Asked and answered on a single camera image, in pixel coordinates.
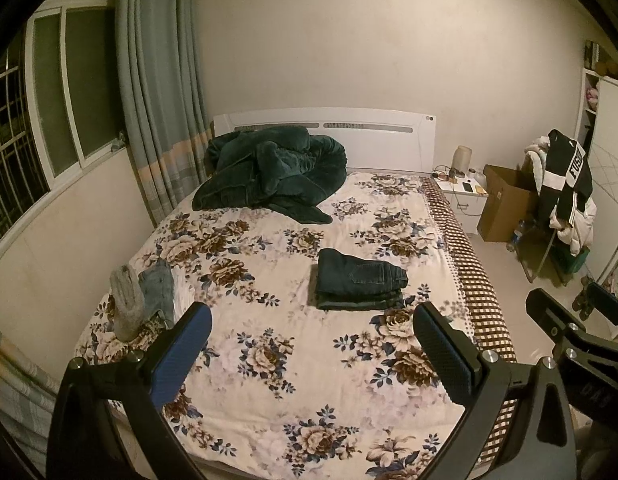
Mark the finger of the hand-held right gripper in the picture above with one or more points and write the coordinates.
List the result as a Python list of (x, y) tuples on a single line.
[(609, 305), (551, 312)]

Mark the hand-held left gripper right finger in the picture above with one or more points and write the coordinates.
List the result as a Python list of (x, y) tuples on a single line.
[(441, 355)]

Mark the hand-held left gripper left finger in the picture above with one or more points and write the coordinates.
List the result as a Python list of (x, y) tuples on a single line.
[(184, 350)]

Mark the dark blue jeans pants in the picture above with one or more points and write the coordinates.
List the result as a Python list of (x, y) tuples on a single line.
[(354, 272)]

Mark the dark shoe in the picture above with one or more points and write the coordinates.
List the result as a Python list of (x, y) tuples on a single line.
[(579, 300), (588, 285)]

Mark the small white cloth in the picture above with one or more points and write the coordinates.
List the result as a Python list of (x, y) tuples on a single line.
[(181, 295)]

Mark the green storage box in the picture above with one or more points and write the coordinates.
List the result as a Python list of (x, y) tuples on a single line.
[(571, 260)]

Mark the light blue cloth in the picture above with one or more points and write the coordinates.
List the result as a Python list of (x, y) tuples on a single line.
[(156, 290)]

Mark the grey knitted cloth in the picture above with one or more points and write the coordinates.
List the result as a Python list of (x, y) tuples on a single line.
[(126, 305)]

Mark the white padded jacket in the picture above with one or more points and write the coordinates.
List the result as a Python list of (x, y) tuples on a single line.
[(579, 232)]

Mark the plastic water bottle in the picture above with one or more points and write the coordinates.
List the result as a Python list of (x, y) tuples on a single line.
[(515, 237)]

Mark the large cardboard box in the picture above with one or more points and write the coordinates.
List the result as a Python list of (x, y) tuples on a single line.
[(504, 200)]

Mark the white nightstand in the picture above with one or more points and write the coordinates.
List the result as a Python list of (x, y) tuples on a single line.
[(466, 207)]

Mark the floral bed sheet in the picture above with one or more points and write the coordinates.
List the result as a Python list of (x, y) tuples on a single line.
[(269, 240)]

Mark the black and white jacket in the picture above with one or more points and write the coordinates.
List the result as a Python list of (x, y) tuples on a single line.
[(564, 160)]

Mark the pale garment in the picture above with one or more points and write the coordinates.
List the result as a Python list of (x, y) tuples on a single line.
[(536, 152)]

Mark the white sliding door wardrobe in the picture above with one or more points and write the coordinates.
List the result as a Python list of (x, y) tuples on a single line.
[(609, 135)]

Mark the pale plaid cloth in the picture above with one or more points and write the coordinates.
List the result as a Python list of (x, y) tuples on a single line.
[(19, 395)]

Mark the dark green quilt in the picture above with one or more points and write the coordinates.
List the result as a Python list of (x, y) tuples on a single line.
[(269, 170)]

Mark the pink plush toy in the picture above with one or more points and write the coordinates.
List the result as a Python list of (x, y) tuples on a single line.
[(592, 99)]

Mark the white bed headboard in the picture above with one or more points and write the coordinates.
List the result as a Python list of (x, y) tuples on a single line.
[(379, 145)]

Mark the pale green curtain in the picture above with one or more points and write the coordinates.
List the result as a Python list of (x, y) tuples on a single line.
[(159, 85)]

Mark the white framed window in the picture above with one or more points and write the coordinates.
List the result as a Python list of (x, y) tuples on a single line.
[(54, 85)]

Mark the metal frame chair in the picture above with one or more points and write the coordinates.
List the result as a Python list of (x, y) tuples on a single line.
[(534, 255)]

